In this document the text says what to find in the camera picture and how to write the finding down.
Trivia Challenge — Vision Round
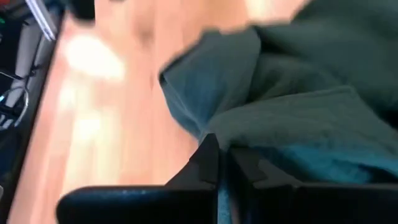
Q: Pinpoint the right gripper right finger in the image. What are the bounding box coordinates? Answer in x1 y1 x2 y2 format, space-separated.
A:
228 147 398 224

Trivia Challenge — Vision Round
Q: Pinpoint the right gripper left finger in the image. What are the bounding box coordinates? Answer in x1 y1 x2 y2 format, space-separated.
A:
55 133 220 224

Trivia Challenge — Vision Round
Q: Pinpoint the dark green garment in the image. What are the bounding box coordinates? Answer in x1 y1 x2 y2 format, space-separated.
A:
158 0 398 224

